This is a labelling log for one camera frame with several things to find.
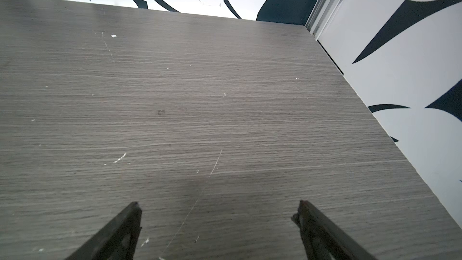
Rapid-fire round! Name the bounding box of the aluminium frame corner post right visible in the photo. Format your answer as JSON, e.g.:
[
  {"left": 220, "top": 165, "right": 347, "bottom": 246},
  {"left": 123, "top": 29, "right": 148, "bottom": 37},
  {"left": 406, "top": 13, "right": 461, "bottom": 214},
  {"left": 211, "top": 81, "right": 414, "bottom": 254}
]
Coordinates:
[{"left": 305, "top": 0, "right": 343, "bottom": 41}]

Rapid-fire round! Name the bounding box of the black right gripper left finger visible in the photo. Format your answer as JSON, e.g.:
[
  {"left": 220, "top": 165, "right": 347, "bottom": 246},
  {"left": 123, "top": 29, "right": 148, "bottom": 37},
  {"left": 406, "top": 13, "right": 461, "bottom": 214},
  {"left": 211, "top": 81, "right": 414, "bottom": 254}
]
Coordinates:
[{"left": 67, "top": 202, "right": 142, "bottom": 260}]

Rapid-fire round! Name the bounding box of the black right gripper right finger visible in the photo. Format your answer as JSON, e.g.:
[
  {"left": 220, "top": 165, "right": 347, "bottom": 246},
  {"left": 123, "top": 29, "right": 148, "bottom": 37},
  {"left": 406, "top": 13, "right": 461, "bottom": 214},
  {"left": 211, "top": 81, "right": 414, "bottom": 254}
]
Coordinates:
[{"left": 291, "top": 201, "right": 375, "bottom": 260}]

